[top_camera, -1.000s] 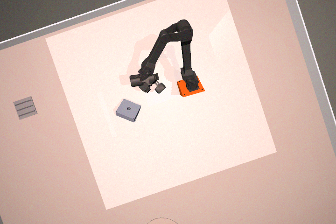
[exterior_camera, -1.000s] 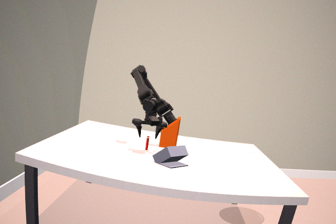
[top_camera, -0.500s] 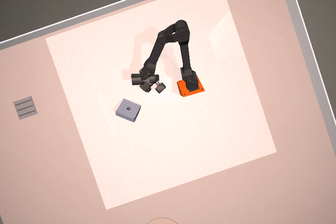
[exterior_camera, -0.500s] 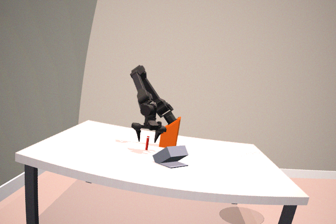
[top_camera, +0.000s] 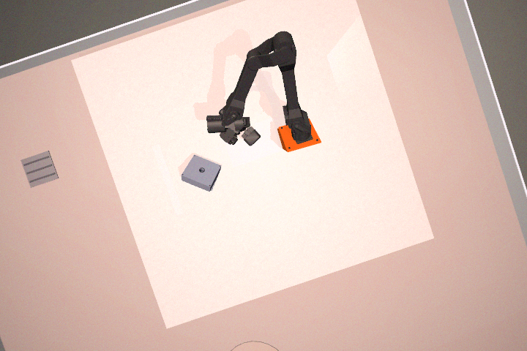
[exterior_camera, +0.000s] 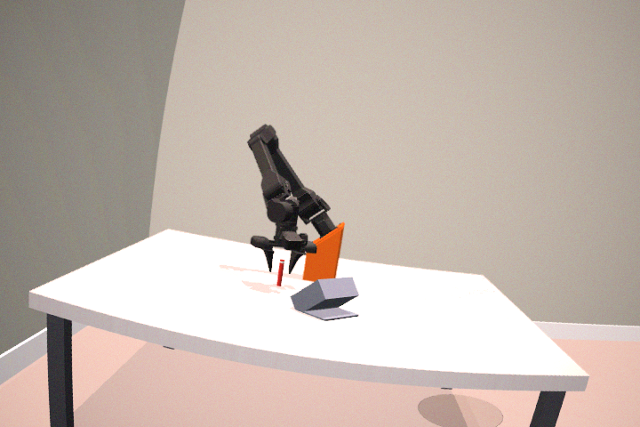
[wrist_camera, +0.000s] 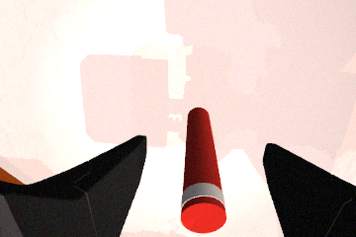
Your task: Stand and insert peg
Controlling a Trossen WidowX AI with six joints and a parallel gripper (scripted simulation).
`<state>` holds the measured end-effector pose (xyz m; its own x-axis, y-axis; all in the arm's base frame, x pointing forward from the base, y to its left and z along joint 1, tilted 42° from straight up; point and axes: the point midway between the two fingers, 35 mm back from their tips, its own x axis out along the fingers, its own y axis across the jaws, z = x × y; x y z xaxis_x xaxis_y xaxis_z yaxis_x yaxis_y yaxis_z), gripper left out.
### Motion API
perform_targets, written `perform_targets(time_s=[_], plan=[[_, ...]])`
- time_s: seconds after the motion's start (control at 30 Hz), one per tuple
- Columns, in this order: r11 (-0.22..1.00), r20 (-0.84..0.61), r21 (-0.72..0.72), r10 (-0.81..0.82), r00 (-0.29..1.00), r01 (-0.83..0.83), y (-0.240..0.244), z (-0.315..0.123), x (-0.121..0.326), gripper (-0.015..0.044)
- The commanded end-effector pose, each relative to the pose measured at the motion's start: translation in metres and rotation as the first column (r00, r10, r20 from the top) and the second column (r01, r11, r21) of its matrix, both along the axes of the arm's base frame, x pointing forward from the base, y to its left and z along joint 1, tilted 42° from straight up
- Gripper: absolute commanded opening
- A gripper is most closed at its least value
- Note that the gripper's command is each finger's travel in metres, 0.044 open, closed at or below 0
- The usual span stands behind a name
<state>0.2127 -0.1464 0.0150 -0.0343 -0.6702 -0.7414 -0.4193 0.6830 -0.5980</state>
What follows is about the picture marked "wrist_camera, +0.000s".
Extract red peg with white band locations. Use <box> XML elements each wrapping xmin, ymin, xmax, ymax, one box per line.
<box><xmin>180</xmin><ymin>107</ymin><xmax>226</xmax><ymax>233</ymax></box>

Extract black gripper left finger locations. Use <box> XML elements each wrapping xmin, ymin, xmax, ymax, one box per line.
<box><xmin>0</xmin><ymin>134</ymin><xmax>147</xmax><ymax>237</ymax></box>

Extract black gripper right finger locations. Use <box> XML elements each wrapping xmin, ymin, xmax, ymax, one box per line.
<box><xmin>262</xmin><ymin>143</ymin><xmax>356</xmax><ymax>237</ymax></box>

